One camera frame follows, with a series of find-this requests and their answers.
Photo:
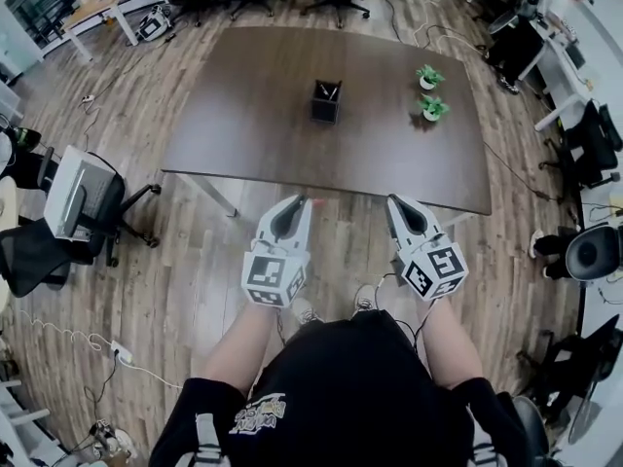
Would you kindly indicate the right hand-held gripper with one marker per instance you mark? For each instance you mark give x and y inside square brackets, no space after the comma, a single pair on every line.
[433,270]

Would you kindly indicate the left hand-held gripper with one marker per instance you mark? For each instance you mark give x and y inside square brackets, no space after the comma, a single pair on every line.
[265,273]

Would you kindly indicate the black square pen holder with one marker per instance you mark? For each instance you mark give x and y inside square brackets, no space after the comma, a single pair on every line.
[323,112]

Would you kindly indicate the person's left forearm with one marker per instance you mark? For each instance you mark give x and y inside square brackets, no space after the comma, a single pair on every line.
[238,348]

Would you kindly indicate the person's right forearm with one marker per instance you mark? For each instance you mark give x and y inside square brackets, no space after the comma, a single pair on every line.
[450,348]

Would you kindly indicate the person's left shoe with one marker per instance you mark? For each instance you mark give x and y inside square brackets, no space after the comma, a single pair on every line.
[304,312]

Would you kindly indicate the person's shoe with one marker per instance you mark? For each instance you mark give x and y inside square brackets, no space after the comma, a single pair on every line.
[364,302]
[304,312]

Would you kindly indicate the person's right shoe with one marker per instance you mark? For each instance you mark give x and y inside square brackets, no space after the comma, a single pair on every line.
[364,302]

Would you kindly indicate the small potted plant white pot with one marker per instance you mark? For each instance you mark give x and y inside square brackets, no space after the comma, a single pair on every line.
[428,82]
[433,110]

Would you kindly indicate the person's black t-shirt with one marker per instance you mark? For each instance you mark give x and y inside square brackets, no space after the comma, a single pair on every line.
[350,382]

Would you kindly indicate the grey oval seat shell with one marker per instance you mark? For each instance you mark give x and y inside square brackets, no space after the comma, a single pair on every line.
[589,251]

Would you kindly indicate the black mesh office chair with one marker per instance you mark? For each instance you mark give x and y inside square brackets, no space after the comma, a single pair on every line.
[591,144]

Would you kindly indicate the white power strip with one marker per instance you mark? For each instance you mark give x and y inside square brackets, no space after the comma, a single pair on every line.
[88,98]
[121,352]

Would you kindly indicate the grey flat box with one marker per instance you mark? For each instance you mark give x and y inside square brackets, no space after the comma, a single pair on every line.
[73,197]

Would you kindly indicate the open laptop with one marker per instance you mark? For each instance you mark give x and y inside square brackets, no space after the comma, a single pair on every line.
[575,56]

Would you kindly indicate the black office chair with armrests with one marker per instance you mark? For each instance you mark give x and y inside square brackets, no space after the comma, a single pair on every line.
[29,256]

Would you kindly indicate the wooden desk with white legs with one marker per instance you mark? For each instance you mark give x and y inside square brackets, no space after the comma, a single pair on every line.
[97,10]

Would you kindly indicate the white cabinet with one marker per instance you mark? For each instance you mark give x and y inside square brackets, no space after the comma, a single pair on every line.
[19,56]

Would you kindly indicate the black metal railing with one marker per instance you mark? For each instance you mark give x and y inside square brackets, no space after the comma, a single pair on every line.
[34,3]

